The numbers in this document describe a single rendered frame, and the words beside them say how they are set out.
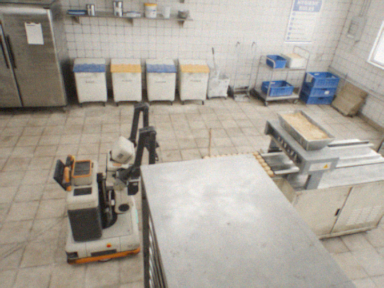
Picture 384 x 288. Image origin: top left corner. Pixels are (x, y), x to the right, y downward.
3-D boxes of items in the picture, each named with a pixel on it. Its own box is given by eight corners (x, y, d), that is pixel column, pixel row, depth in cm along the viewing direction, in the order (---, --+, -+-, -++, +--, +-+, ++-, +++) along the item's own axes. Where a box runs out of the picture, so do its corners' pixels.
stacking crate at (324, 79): (326, 80, 658) (328, 71, 647) (337, 87, 625) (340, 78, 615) (302, 80, 643) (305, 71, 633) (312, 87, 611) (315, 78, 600)
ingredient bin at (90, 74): (78, 109, 541) (72, 68, 500) (80, 95, 593) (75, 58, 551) (108, 108, 554) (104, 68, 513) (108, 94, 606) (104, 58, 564)
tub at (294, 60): (290, 60, 628) (293, 51, 617) (303, 67, 594) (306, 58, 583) (276, 61, 616) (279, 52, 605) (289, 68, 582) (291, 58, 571)
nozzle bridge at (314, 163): (287, 144, 324) (295, 118, 306) (327, 187, 266) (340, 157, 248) (260, 147, 316) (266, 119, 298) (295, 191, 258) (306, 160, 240)
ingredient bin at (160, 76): (147, 107, 569) (147, 68, 528) (146, 94, 621) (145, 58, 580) (175, 107, 579) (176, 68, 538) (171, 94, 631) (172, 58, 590)
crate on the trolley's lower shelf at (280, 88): (282, 88, 656) (283, 79, 645) (291, 95, 626) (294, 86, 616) (260, 90, 638) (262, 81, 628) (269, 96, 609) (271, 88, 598)
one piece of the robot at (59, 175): (68, 199, 245) (51, 182, 231) (72, 173, 273) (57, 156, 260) (80, 194, 244) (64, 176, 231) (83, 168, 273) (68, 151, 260)
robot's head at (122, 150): (110, 159, 242) (122, 147, 238) (110, 145, 259) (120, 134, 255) (124, 167, 249) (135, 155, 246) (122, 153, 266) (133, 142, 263)
